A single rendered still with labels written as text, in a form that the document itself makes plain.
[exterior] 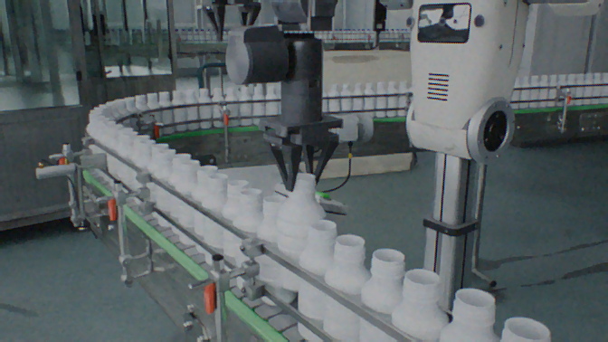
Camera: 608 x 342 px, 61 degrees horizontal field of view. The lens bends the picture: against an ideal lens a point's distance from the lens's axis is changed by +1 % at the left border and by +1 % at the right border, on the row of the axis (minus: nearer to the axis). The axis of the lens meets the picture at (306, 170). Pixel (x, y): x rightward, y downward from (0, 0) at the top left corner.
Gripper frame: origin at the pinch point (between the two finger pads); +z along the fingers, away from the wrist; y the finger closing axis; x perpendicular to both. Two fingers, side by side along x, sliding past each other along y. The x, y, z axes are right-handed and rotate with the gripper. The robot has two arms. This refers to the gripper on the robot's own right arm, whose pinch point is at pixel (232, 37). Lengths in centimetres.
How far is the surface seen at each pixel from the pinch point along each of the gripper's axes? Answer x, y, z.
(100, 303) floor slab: -159, -2, 141
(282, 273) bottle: 45, 18, 32
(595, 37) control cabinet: -200, -600, 14
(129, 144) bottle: -24.2, 16.4, 25.7
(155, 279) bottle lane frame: -2, 21, 51
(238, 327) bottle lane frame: 36, 21, 44
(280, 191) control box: 21.1, 2.5, 28.6
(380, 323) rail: 65, 19, 29
